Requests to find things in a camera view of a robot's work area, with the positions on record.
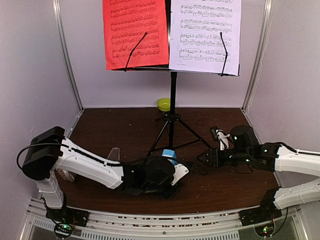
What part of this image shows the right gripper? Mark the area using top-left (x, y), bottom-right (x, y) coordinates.
top-left (196, 147), bottom-right (252, 169)

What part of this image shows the blue metronome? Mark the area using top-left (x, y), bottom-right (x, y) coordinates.
top-left (161, 149), bottom-right (178, 166)

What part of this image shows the black music stand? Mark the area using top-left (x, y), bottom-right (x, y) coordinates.
top-left (115, 0), bottom-right (235, 157)

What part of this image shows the clear metronome front cover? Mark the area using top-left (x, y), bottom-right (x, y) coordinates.
top-left (107, 147), bottom-right (120, 162)

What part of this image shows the white sheet music paper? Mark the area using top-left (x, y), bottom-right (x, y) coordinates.
top-left (168, 0), bottom-right (242, 76)

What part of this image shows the red sheet music paper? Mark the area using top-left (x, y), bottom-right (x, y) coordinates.
top-left (102, 0), bottom-right (169, 70)

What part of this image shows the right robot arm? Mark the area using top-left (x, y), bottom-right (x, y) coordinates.
top-left (197, 125), bottom-right (320, 221)

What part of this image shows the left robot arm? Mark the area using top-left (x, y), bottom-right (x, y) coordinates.
top-left (18, 126), bottom-right (189, 222)

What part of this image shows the green plastic bowl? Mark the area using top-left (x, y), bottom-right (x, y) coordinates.
top-left (156, 98), bottom-right (171, 112)

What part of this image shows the white patterned mug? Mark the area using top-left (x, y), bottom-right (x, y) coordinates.
top-left (56, 169), bottom-right (76, 183)

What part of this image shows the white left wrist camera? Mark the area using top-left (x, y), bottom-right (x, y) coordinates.
top-left (170, 163), bottom-right (189, 186)

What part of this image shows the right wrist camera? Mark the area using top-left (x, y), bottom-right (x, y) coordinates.
top-left (209, 126), bottom-right (232, 151)

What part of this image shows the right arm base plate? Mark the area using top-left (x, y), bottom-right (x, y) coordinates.
top-left (239, 206), bottom-right (282, 238)

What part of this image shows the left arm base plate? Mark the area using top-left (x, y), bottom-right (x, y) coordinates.
top-left (44, 203), bottom-right (90, 240)

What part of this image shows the right aluminium corner post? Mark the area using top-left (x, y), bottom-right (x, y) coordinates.
top-left (242, 0), bottom-right (274, 116)

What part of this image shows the aluminium corner post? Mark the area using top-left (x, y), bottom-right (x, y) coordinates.
top-left (242, 0), bottom-right (274, 116)
top-left (52, 0), bottom-right (84, 112)

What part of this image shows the left aluminium corner post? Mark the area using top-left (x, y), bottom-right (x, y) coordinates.
top-left (52, 0), bottom-right (84, 112)

